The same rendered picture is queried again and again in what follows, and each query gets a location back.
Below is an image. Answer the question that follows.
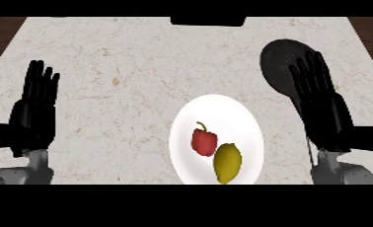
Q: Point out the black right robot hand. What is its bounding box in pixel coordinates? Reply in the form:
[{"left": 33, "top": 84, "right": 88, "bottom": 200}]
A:
[{"left": 287, "top": 50, "right": 373, "bottom": 154}]

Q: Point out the red bell pepper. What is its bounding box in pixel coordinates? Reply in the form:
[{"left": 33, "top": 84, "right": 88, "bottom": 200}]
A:
[{"left": 188, "top": 121, "right": 219, "bottom": 158}]

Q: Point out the white oval plate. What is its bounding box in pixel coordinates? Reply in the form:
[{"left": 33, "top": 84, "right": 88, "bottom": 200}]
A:
[{"left": 168, "top": 94, "right": 265, "bottom": 186}]

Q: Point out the black appliance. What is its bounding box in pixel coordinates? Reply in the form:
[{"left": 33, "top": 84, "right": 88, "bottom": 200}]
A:
[{"left": 169, "top": 17, "right": 247, "bottom": 28}]

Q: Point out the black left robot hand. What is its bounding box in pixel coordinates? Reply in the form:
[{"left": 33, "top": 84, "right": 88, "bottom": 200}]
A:
[{"left": 0, "top": 59, "right": 61, "bottom": 159}]

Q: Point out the yellow-green mango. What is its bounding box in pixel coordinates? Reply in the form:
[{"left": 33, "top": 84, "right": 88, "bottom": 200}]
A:
[{"left": 212, "top": 142, "right": 243, "bottom": 185}]

